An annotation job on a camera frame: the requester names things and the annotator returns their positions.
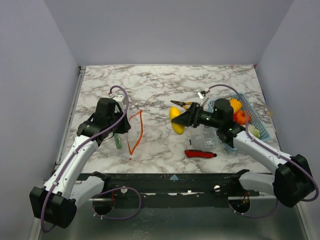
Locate light blue plastic basket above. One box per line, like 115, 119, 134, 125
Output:
208, 92, 271, 153

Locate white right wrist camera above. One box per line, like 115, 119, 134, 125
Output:
197, 89, 210, 100

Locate black metal base rail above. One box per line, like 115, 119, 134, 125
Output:
74, 172, 263, 208

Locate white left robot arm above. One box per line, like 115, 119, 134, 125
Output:
29, 95, 131, 229

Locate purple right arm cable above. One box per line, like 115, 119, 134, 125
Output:
206, 84, 320, 219

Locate orange yellow bell pepper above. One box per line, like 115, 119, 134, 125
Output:
229, 98, 243, 114

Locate red black utility knife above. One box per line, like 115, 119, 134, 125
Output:
184, 149, 217, 159

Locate yellow handled pliers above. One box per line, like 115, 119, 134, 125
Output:
170, 100, 192, 110

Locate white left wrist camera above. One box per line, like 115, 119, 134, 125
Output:
109, 92, 126, 108

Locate green chili pepper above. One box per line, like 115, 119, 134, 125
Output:
114, 133, 123, 150

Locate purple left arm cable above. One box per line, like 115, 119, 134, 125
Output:
41, 85, 143, 233

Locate red apple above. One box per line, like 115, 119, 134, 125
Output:
233, 110, 251, 125

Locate yellow lemon squash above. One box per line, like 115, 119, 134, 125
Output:
169, 107, 185, 135

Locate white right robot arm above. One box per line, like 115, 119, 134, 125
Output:
169, 98, 320, 208

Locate clear zip bag orange zipper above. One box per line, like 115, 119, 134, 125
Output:
104, 109, 144, 161

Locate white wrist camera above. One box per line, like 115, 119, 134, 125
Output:
197, 89, 210, 100
109, 92, 126, 108

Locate clear plastic screw box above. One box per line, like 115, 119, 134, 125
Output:
189, 125, 220, 152

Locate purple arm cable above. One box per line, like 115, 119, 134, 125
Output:
206, 84, 320, 219
41, 85, 143, 233

